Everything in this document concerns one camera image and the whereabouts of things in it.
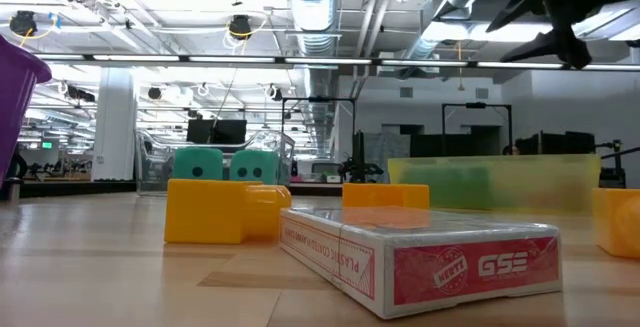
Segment clear rectangular plastic bin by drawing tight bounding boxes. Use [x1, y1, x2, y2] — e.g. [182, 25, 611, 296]
[133, 127, 297, 196]

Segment black ceiling camera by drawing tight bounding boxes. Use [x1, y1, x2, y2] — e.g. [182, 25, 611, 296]
[228, 14, 253, 42]
[8, 9, 39, 37]

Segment yellow curved toy brick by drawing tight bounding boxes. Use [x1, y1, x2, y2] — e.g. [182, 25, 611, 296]
[342, 182, 431, 210]

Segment grey patterned panel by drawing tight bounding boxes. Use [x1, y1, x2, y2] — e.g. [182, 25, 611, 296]
[363, 131, 411, 173]

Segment large yellow notched brick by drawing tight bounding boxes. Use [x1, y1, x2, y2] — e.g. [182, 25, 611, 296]
[592, 186, 640, 260]
[164, 177, 293, 245]

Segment pink boxed card deck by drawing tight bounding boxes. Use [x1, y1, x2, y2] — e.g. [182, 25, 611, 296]
[279, 204, 565, 320]

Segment silver corrugated air duct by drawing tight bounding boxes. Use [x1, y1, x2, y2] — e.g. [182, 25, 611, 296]
[285, 0, 343, 151]

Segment yellow translucent plastic bin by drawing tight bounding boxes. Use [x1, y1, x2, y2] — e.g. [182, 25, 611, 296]
[387, 153, 602, 214]

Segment cyan foam die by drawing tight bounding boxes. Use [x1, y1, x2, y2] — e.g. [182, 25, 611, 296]
[229, 149, 281, 185]
[172, 146, 225, 181]

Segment yellow hanging cord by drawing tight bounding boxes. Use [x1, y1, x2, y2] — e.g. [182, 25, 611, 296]
[456, 40, 467, 92]

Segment purple plastic bucket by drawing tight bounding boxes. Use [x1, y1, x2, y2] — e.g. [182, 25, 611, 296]
[0, 35, 53, 183]

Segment ceiling light strip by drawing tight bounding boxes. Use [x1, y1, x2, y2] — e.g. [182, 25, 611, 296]
[382, 58, 470, 68]
[33, 53, 87, 62]
[589, 63, 640, 72]
[283, 56, 374, 66]
[476, 60, 565, 70]
[188, 55, 277, 64]
[92, 54, 181, 63]

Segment white building pillar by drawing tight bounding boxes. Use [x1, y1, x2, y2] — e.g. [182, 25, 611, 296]
[92, 65, 137, 183]

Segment black background stand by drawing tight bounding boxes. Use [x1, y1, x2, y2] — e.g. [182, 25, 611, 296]
[597, 139, 640, 189]

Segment black background rig frame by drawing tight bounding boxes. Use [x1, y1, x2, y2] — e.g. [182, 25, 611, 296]
[441, 101, 514, 154]

